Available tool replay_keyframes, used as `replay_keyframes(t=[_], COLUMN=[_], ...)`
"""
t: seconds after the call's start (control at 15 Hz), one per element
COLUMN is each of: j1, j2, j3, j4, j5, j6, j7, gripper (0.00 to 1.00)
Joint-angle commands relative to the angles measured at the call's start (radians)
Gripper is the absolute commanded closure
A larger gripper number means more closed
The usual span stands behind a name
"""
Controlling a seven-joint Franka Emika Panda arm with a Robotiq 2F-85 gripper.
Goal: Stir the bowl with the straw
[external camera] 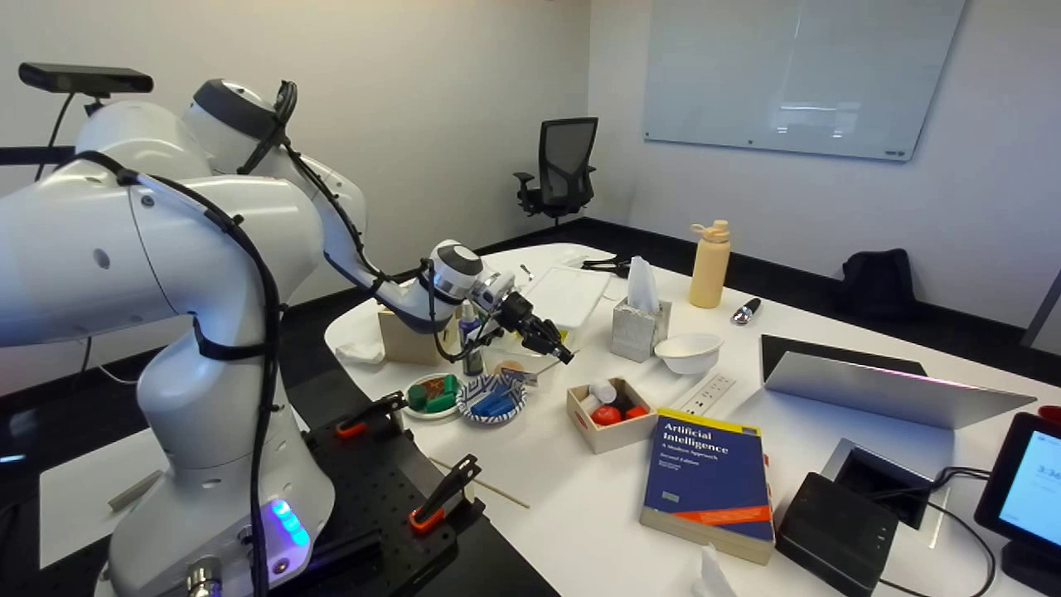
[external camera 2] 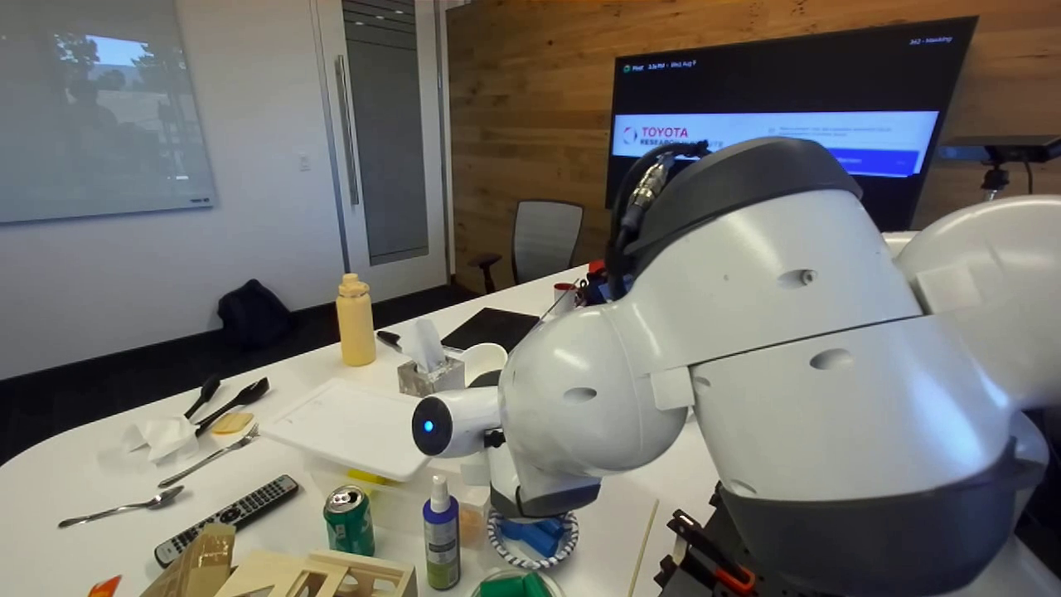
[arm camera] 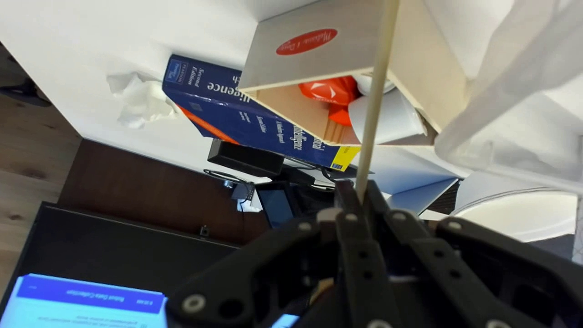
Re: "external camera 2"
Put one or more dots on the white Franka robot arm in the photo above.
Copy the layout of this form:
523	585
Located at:
774	367

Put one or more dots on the blue patterned paper bowl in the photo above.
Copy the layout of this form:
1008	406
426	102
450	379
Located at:
497	542

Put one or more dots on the thin wooden straw stick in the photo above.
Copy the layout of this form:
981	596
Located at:
644	550

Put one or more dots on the white bowl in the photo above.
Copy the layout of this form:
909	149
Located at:
480	585

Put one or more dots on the black tablet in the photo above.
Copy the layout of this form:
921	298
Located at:
493	326

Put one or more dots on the grey office chair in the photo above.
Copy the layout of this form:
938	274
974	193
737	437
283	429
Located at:
546	238

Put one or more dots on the white cup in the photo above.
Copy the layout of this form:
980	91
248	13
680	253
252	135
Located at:
482	360

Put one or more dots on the tissue box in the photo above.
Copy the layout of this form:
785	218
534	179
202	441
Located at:
430	368

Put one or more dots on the yellow mustard bottle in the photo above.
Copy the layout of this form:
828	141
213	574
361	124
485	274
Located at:
356	326

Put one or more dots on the clear plastic container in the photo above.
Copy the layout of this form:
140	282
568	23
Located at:
476	500

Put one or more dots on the glass door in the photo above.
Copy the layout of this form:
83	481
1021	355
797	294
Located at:
386	135

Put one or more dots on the white flat tray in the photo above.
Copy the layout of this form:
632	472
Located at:
342	425

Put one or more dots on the blue toy block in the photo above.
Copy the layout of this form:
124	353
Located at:
548	528
531	544

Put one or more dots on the orange round toy food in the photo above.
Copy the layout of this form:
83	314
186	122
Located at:
476	525

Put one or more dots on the yellow sponge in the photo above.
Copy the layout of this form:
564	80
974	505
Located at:
369	479

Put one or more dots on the spray bottle with blue label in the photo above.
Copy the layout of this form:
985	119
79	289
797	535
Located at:
443	542

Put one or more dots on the black bag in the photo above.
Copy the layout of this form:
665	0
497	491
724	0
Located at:
252	314

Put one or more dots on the green toy cylinder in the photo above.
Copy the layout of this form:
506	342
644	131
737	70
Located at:
515	585

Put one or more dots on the green soda can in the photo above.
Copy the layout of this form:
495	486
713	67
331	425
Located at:
348	525

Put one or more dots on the large black spoon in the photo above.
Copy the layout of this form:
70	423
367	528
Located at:
248	396

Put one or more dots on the black clamp orange tip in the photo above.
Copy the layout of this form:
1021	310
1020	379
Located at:
713	560

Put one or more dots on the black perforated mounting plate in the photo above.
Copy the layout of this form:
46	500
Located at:
680	581

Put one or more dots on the beige wooden scoop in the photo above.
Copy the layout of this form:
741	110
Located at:
232	425

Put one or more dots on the small black spoon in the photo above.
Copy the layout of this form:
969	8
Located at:
202	396

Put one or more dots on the metal knife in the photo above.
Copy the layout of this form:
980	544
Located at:
202	463

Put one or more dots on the black remote control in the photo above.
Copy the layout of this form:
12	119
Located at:
232	520

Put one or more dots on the open wooden crate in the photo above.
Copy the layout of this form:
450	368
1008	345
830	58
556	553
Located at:
265	574

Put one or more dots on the crumpled white wrapper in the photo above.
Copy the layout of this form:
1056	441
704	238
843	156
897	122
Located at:
155	440

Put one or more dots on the wooden toy house piece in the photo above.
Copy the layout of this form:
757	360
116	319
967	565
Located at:
200	565

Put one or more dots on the metal spoon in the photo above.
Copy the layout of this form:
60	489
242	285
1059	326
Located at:
155	502

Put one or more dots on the large wall television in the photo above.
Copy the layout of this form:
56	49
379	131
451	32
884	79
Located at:
774	79

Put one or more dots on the wall whiteboard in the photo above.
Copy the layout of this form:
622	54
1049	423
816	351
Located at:
102	110

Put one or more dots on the camera on stand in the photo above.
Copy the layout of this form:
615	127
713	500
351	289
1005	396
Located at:
996	154

